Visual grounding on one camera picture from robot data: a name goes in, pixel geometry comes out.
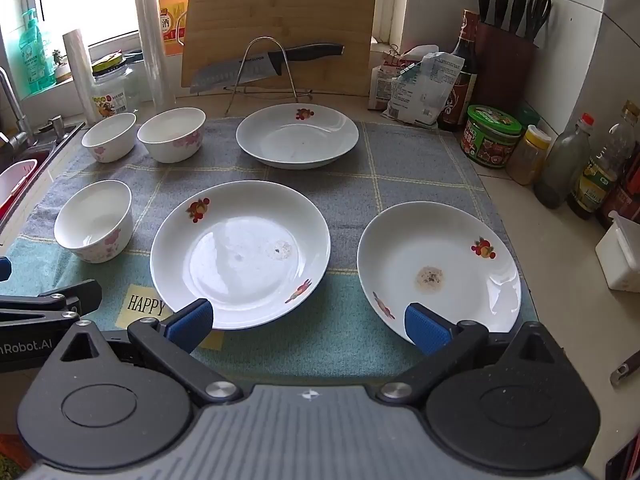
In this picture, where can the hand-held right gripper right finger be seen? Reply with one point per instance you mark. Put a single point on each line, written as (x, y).
(425, 330)

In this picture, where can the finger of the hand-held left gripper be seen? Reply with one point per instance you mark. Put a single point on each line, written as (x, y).
(75, 292)
(4, 269)

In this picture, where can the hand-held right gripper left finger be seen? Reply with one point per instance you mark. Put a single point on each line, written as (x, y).
(192, 322)

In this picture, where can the white pink flower bowl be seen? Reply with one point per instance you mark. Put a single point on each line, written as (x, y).
(172, 135)
(107, 137)
(92, 225)

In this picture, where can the white fruit print plate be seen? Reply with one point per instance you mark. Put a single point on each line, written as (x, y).
(440, 260)
(240, 255)
(297, 135)

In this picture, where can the red white basin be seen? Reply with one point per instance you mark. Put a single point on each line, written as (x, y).
(15, 185)

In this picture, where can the steel sink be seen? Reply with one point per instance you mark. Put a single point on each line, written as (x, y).
(30, 152)

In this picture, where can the grey teal checked dish cloth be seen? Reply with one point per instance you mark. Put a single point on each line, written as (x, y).
(350, 195)

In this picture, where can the steel faucet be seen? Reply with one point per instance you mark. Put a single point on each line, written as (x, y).
(12, 105)

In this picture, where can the green lidded sauce jar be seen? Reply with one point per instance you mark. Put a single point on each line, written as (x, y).
(490, 137)

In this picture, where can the clear glass jar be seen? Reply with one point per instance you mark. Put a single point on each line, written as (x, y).
(112, 92)

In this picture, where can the yellow lidded jar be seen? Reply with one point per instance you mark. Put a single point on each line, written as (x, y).
(529, 155)

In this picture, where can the white plastic box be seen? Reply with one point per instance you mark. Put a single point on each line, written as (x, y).
(617, 260)

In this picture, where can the short plastic wrap roll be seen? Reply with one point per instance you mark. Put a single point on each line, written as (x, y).
(80, 75)

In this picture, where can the small potted plant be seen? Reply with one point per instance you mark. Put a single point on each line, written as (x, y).
(61, 67)

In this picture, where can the clear bottle red cap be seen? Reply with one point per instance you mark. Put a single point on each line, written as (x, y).
(562, 165)

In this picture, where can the green dish soap bottle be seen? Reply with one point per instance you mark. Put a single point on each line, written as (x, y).
(36, 55)

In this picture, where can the small green lidded jar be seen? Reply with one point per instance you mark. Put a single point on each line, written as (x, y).
(529, 117)

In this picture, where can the cooking oil bottle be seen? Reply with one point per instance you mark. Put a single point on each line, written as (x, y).
(602, 170)

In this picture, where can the dark red bottle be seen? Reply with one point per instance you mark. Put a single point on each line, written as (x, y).
(625, 195)

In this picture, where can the white printed plastic bag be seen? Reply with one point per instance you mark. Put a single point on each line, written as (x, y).
(425, 85)

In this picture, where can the dark soy sauce bottle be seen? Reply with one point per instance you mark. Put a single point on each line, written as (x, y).
(462, 80)

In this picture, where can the tall plastic wrap roll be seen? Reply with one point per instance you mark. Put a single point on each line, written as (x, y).
(152, 45)

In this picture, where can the brown knife block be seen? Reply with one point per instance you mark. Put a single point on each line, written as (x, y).
(505, 70)

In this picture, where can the yellow carton box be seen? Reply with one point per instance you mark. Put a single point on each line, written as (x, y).
(172, 20)

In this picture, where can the bamboo cutting board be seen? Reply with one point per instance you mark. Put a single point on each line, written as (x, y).
(280, 10)

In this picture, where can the black kitchen scissors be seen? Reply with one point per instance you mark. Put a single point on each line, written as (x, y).
(539, 12)

